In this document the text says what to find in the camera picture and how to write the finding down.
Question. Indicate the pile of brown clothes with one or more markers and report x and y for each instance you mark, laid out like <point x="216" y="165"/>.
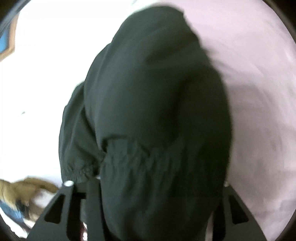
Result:
<point x="19" y="195"/>

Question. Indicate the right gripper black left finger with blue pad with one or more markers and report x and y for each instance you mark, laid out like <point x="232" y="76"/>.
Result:
<point x="61" y="218"/>

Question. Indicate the wooden framed window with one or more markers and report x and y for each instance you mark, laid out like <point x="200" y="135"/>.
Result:
<point x="8" y="39"/>

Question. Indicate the black hooded puffer jacket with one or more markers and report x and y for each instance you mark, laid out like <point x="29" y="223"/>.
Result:
<point x="152" y="120"/>

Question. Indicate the pink bed sheet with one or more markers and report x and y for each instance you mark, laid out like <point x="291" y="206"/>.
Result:
<point x="255" y="54"/>

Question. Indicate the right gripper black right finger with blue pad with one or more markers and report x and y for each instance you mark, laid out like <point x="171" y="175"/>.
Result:
<point x="232" y="220"/>

